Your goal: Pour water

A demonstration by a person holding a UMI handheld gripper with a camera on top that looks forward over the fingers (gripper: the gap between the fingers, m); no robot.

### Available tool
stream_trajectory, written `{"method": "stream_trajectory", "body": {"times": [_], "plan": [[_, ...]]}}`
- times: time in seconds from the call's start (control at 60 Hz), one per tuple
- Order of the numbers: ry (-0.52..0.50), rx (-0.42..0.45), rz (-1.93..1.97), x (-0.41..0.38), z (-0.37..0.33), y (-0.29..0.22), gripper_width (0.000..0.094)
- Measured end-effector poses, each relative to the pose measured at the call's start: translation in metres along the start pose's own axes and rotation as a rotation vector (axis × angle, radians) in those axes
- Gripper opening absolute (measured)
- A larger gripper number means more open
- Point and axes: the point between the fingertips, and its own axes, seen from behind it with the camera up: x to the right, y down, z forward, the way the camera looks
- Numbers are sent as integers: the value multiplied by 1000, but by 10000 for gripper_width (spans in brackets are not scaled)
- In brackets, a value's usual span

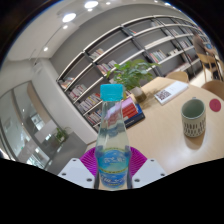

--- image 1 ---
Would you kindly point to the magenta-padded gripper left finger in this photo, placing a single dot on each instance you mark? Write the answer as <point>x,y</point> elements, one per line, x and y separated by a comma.
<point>75,170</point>

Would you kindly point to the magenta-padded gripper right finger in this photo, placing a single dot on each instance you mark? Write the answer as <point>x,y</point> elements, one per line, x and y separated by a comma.
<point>148,170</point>

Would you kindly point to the clear bottle with teal cap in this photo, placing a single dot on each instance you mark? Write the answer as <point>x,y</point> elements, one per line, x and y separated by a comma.
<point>112,140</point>

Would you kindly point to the small green ledge plant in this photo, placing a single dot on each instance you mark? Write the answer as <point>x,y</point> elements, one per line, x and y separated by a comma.
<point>61,134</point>

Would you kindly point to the dark blue book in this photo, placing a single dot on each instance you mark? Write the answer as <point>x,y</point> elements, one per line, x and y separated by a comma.
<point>136,120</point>

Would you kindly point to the red book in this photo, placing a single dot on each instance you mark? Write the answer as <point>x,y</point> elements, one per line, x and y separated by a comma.
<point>131,112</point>

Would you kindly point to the green patterned ceramic mug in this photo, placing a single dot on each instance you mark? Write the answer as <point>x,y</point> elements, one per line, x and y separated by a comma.
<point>193,123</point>

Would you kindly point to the pink book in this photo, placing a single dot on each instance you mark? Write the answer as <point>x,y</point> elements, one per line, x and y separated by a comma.
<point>128,104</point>

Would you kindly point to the white book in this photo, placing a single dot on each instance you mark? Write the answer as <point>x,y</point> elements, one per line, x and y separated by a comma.
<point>171,92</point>

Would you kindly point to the flat round red coaster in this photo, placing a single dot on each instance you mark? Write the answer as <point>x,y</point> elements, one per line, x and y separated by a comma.
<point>215,105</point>

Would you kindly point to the green potted plant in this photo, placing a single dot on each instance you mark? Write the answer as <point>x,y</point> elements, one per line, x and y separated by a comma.
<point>131,75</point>

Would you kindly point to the grey bookshelf unit with books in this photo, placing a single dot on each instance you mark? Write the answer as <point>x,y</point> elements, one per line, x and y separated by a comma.
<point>100,56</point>

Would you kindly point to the round ceiling lights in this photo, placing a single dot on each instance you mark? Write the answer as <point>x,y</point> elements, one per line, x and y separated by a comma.
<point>69,17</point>

